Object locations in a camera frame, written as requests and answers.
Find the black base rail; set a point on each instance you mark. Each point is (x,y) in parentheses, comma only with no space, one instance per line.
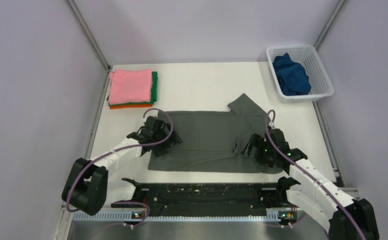
(211,200)

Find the green folded t-shirt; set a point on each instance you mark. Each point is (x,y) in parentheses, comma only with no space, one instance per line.
(153,92)

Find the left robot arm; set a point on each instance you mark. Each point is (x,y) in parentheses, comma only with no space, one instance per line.
(87,187)

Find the grey cable duct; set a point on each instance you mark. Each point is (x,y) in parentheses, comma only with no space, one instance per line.
(129,216)

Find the orange folded t-shirt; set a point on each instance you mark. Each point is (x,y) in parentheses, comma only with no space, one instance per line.
(127,106)

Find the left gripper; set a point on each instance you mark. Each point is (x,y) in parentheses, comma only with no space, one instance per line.
(161,150)

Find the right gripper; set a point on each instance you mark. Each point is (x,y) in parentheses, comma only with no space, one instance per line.
(259,141)

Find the pink folded t-shirt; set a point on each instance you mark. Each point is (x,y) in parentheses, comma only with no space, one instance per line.
(130,86)

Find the blue t-shirt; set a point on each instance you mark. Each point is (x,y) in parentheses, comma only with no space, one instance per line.
(291,76)

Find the dark grey t-shirt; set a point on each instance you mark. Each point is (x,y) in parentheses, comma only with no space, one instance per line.
(214,141)

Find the white plastic basket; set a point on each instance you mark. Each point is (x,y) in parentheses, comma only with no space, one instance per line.
(308,57)

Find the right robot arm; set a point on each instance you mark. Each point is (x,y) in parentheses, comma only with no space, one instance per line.
(342,216)

